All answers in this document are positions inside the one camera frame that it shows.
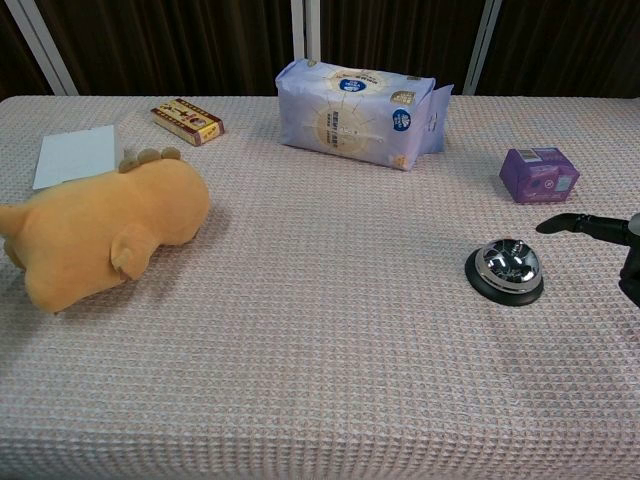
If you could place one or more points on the dark brown curtain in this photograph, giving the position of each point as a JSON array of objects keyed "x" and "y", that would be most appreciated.
[{"x": 170, "y": 45}]

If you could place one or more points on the silver call bell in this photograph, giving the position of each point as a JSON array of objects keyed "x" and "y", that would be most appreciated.
[{"x": 506, "y": 269}]

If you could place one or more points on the lavender tissue paper pack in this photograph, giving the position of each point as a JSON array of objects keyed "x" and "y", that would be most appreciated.
[{"x": 350, "y": 115}]

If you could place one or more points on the red and gold flat box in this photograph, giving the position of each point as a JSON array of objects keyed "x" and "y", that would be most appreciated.
[{"x": 187, "y": 121}]

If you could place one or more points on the pink waffle weave tablecloth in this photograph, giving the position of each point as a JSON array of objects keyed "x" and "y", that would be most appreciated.
[{"x": 320, "y": 320}]

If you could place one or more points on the white metal frame post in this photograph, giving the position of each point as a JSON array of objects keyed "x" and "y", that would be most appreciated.
[
  {"x": 481, "y": 46},
  {"x": 299, "y": 30},
  {"x": 42, "y": 45}
]

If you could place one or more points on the small purple cardboard box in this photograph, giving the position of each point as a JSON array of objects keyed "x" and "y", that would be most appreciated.
[{"x": 539, "y": 175}]

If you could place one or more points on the white paper card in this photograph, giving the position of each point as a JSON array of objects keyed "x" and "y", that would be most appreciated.
[{"x": 75, "y": 156}]

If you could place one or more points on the orange plush dinosaur toy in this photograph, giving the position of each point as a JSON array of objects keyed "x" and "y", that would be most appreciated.
[{"x": 107, "y": 220}]

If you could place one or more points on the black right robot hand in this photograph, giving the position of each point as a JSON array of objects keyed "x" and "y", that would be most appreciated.
[{"x": 600, "y": 226}]

